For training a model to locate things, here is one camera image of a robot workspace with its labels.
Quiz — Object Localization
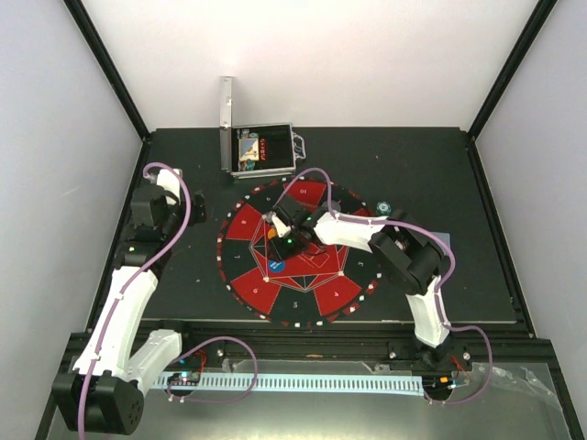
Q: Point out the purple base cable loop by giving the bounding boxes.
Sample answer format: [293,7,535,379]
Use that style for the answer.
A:
[165,335,259,404]

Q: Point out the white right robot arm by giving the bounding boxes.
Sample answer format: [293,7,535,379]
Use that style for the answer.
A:
[265,205,456,370]

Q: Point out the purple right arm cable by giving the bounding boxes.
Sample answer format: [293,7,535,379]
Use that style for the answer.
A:
[274,167,494,407]

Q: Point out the clear round dealer puck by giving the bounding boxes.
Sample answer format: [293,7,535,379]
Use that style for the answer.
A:
[321,201,341,212]

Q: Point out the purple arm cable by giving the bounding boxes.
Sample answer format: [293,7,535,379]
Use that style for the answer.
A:
[274,167,494,407]
[77,161,192,440]

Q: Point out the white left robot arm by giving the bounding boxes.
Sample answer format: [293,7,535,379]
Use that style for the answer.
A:
[51,162,203,439]

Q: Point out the grey card deck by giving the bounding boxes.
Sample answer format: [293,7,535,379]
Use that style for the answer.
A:
[434,232,450,247]

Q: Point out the round red black poker mat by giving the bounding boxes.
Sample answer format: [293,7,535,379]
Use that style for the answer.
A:
[216,178,382,328]

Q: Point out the green poker chip stack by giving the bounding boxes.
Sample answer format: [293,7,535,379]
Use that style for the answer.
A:
[376,202,393,216]

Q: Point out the open aluminium poker case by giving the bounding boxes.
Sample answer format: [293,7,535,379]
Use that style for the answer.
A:
[219,76,307,179]

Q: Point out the blue small blind button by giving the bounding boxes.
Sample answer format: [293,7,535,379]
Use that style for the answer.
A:
[268,259,286,274]

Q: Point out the small green circuit board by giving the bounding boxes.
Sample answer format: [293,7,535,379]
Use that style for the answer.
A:
[168,371,201,387]

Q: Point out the card pack in case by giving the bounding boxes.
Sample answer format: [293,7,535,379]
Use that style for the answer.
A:
[238,137,260,161]

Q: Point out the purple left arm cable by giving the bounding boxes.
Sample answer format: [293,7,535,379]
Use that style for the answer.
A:
[77,161,192,440]

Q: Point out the light blue cable duct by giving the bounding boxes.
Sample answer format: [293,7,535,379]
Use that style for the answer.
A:
[151,372,424,397]

